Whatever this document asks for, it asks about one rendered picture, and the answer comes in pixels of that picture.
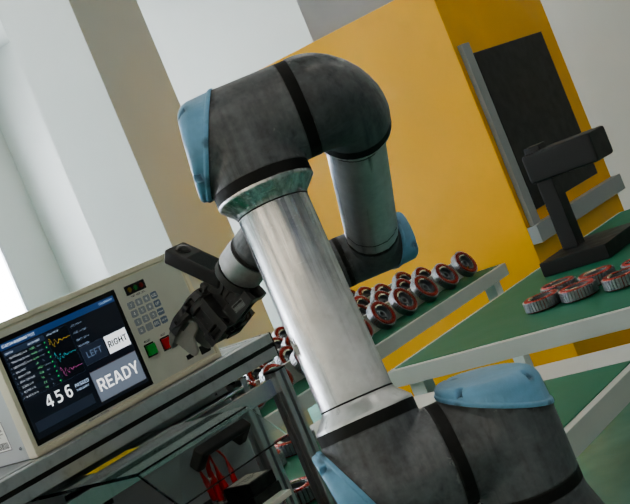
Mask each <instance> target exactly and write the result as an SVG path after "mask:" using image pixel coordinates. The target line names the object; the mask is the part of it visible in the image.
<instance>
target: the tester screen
mask: <svg viewBox="0 0 630 504"><path fill-rule="evenodd" d="M123 327H125V330H126V332H127V334H128V337H129V339H130V341H131V344H130V345H128V346H126V347H124V348H122V349H120V350H118V351H116V352H114V353H112V354H110V355H108V356H106V357H104V358H102V359H100V360H98V361H96V362H94V363H92V364H90V365H88V366H87V365H86V363H85V361H84V358H83V356H82V354H81V351H80V349H79V348H81V347H83V346H85V345H87V344H90V343H92V342H94V341H96V340H98V339H100V338H102V337H104V336H106V335H109V334H111V333H113V332H115V331H117V330H119V329H121V328H123ZM133 351H135V352H136V350H135V347H134V345H133V343H132V340H131V338H130V336H129V333H128V331H127V329H126V326H125V324H124V322H123V319H122V317H121V315H120V312H119V310H118V307H117V305H116V303H115V300H114V298H113V296H109V297H107V298H105V299H102V300H100V301H98V302H96V303H93V304H91V305H89V306H87V307H84V308H82V309H80V310H77V311H75V312H73V313H71V314H68V315H66V316H64V317H62V318H59V319H57V320H55V321H52V322H50V323H48V324H46V325H43V326H41V327H39V328H36V329H34V330H32V331H30V332H27V333H25V334H23V335H21V336H18V337H16V338H14V339H11V340H9V341H7V342H5V343H2V344H0V352H1V354H2V356H3V359H4V361H5V363H6V366H7V368H8V370H9V373H10V375H11V377H12V380H13V382H14V384H15V386H16V389H17V391H18V393H19V396H20V398H21V400H22V403H23V405H24V407H25V410H26V412H27V414H28V417H29V419H30V421H31V424H32V426H33V428H34V430H35V433H36V435H37V437H38V440H40V439H42V438H44V437H46V436H48V435H50V434H51V433H53V432H55V431H57V430H59V429H61V428H62V427H64V426H66V425H68V424H70V423H72V422H74V421H75V420H77V419H79V418H81V417H83V416H85V415H87V414H88V413H90V412H92V411H94V410H96V409H98V408H100V407H101V406H103V405H105V404H107V403H109V402H111V401H113V400H114V399H116V398H118V397H120V396H122V395H124V394H126V393H127V392H129V391H131V390H133V389H135V388H137V387H139V386H140V385H142V384H144V383H146V382H148V381H149V380H148V378H147V376H146V379H145V380H143V381H141V382H139V383H137V384H135V385H133V386H132V387H130V388H128V389H126V390H124V391H122V392H120V393H118V394H117V395H115V396H113V397H111V398H109V399H107V400H105V401H103V402H101V399H100V397H99V395H98V392H97V390H96V388H95V385H94V383H93V381H92V378H91V376H90V374H89V373H91V372H93V371H95V370H97V369H99V368H101V367H103V366H105V365H107V364H109V363H111V362H113V361H115V360H117V359H119V358H121V357H123V356H125V355H127V354H129V353H131V352H133ZM136 354H137V352H136ZM69 382H71V385H72V387H73V389H74V392H75V394H76V397H74V398H72V399H70V400H68V401H66V402H64V403H62V404H61V405H59V406H57V407H55V408H53V409H51V410H49V411H48V410H47V408H46V406H45V403H44V401H43V399H42V396H43V395H45V394H47V393H49V392H51V391H53V390H55V389H57V388H59V387H61V386H63V385H65V384H67V383H69ZM91 393H92V394H93V397H94V399H95V401H96V403H94V404H92V405H91V406H89V407H87V408H85V409H83V410H81V411H79V412H77V413H76V414H74V415H72V416H70V417H68V418H66V419H64V420H62V421H61V422H59V423H57V424H55V425H53V426H51V427H49V428H47V429H46V430H44V431H42V432H40V433H39V432H38V429H37V427H36V425H35V423H36V422H38V421H40V420H42V419H44V418H46V417H47V416H49V415H51V414H53V413H55V412H57V411H59V410H61V409H63V408H65V407H67V406H69V405H70V404H72V403H74V402H76V401H78V400H80V399H82V398H84V397H86V396H88V395H90V394H91Z"/></svg>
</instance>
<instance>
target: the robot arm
mask: <svg viewBox="0 0 630 504"><path fill-rule="evenodd" d="M177 118H178V124H179V128H180V132H181V136H182V140H183V144H184V147H185V151H186V155H187V158H188V162H189V165H190V169H191V172H192V175H193V178H194V182H195V185H196V188H197V192H198V195H199V197H200V200H201V201H202V202H203V203H206V202H208V203H212V202H213V201H215V203H216V205H217V208H218V210H219V212H220V214H221V215H224V216H226V217H229V218H231V219H234V220H236V221H237V222H238V223H239V225H240V227H241V228H240V229H239V230H238V232H237V233H236V235H235V236H234V237H233V238H232V240H231V241H230V242H229V244H228V245H227V247H226V248H225V249H224V251H223V252H222V254H221V255H220V258H217V257H215V256H213V255H211V254H209V253H206V252H204V251H202V250H200V249H198V248H196V247H194V246H191V245H189V244H187V243H185V242H182V243H180V244H178V245H175V246H173V247H171V248H169V249H167V250H165V257H164V262H165V263H166V264H168V265H170V266H172V267H174V268H176V269H178V270H180V271H182V272H184V273H187V274H189V275H191V276H193V277H195V278H197V279H199V280H201V281H203V282H202V283H201V284H200V288H198V289H196V290H195V291H194V292H193V293H192V294H191V295H190V296H189V297H188V298H187V299H186V300H185V302H184V304H183V305H182V307H181V309H180V310H179V311H178V312H177V314H176V315H175V316H174V318H173V320H172V322H171V325H170V327H169V330H170V331H169V344H170V346H171V347H172V349H173V348H175V347H177V346H178V345H179V346H181V347H182V348H183V349H184V350H186V351H187V352H188V353H189V354H191V355H192V356H196V355H198V353H199V348H198V345H197V342H198V343H199V344H200V345H202V346H203V347H205V348H211V347H214V345H215V344H216V343H218V342H220V341H222V340H224V339H226V338H227V339H228V338H230V337H232V336H234V335H236V334H238V333H240V332H241V330H242V329H243V328H244V326H245V325H246V324H247V323H248V321H249V320H250V319H251V318H252V316H253V315H254V314H255V312H254V311H253V310H252V309H251V308H252V306H253V305H254V304H255V303H256V302H257V301H259V300H261V299H262V298H263V297H264V296H265V295H266V292H265V291H264V289H263V288H262V287H261V286H260V284H261V282H262V281H264V283H265V285H266V288H267V290H268V292H269V294H270V297H271V299H272V301H273V304H274V306H275V308H276V311H277V313H278V315H279V318H280V320H281V322H282V325H283V327H284V329H285V331H286V334H287V336H288V338H289V341H290V343H291V345H292V348H293V350H294V352H295V355H296V357H297V359H298V361H299V364H300V366H301V368H302V371H303V373H304V375H305V378H306V380H307V382H308V385H309V387H310V389H311V392H312V394H313V396H314V398H315V401H316V403H317V405H318V408H319V410H320V412H321V415H322V418H321V423H320V425H319V428H318V431H317V433H316V438H317V440H318V443H319V445H320V447H321V450H322V451H318V452H316V454H315V455H314V456H313V457H312V461H313V463H314V465H315V467H316V468H317V470H318V472H319V473H320V475H321V477H322V478H323V480H324V482H325V483H326V485H327V487H328V489H329V490H330V492H331V494H332V495H333V497H334V499H335V500H336V502H337V504H471V503H474V502H476V501H478V500H479V501H480V503H481V504H605V503H604V502H603V501H602V500H601V498H600V497H599V496H598V495H597V494H596V493H595V491H594V490H593V489H592V488H591V487H590V486H589V484H588V483H587V482H586V480H585V478H584V476H583V474H582V471H581V469H580V467H579V464H578V462H577V459H576V457H575V454H574V452H573V449H572V447H571V445H570V442H569V440H568V437H567V435H566V432H565V430H564V428H563V425H562V423H561V420H560V418H559V416H558V413H557V411H556V408H555V406H554V398H553V397H552V396H551V395H550V394H549V392H548V390H547V388H546V386H545V384H544V381H543V379H542V377H541V375H540V373H539V372H538V371H537V370H536V369H535V368H534V367H533V366H531V365H528V364H525V363H503V364H496V365H491V366H486V367H481V368H477V369H474V370H470V371H467V372H463V373H460V374H458V375H455V376H452V377H450V378H448V379H447V380H444V381H442V382H440V383H439V384H437V385H436V387H435V388H434V393H435V394H434V398H435V400H436V401H435V402H434V403H431V404H429V405H427V406H425V407H422V408H418V406H417V404H416V402H415V399H414V397H413V395H412V394H411V393H410V392H407V391H405V390H403V389H400V388H398V387H395V386H394V385H393V383H392V382H391V380H390V377H389V375H388V373H387V371H386V368H385V366H384V364H383V362H382V359H381V357H380V355H379V353H378V350H377V348H376V346H375V344H374V341H373V339H372V337H371V335H370V332H369V330H368V328H367V326H366V323H365V321H364V319H363V317H362V314H361V312H360V310H359V308H358V305H357V303H356V301H355V299H354V296H353V294H352V292H351V290H350V288H351V287H353V286H355V285H357V284H359V283H361V282H364V281H366V280H368V279H371V278H373V277H375V276H378V275H380V274H382V273H385V272H387V271H389V270H395V269H397V268H399V267H400V266H401V265H403V264H405V263H407V262H409V261H411V260H413V259H415V258H416V257H417V255H418V244H417V242H416V238H415V235H414V233H413V230H412V228H411V226H410V224H409V222H408V220H407V219H406V217H405V216H404V215H403V214H402V213H400V212H396V209H395V202H394V195H393V188H392V181H391V174H390V167H389V160H388V153H387V146H386V142H387V140H388V139H389V136H390V133H391V127H392V121H391V115H390V109H389V104H388V102H387V99H386V97H385V95H384V93H383V91H382V90H381V88H380V87H379V85H378V84H377V83H376V82H375V81H374V80H373V78H372V77H371V76H370V75H369V74H368V73H366V72H365V71H364V70H362V69H361V68H360V67H358V66H357V65H355V64H353V63H351V62H349V61H347V60H345V59H343V58H340V57H336V56H333V55H329V54H324V53H303V54H298V55H293V56H291V57H288V58H286V59H283V61H280V62H278V63H276V64H273V65H270V66H268V67H266V68H263V69H261V70H258V71H256V72H254V73H251V74H249V75H246V76H244V77H241V78H239V79H237V80H234V81H232V82H229V83H227V84H225V85H222V86H220V87H217V88H215V89H213V88H210V89H208V90H207V92H206V93H204V94H201V95H199V96H197V97H195V98H193V99H191V100H189V101H186V102H185V103H184V104H182V106H181V107H180V109H179V111H178V116H177ZM323 152H324V153H326V154H327V158H328V163H329V167H330V172H331V176H332V180H333V185H334V189H335V193H336V198H337V202H338V206H339V211H340V215H341V219H342V224H343V228H344V234H342V235H340V236H337V237H335V238H332V239H331V240H328V238H327V236H326V233H325V231H324V229H323V226H322V224H321V222H320V220H319V217H318V215H317V213H316V211H315V208H314V206H313V204H312V202H311V199H310V197H309V195H308V187H309V184H310V181H311V179H312V176H313V171H312V169H311V166H310V164H309V162H308V160H309V159H311V158H313V157H316V156H318V155H320V154H322V153H323Z"/></svg>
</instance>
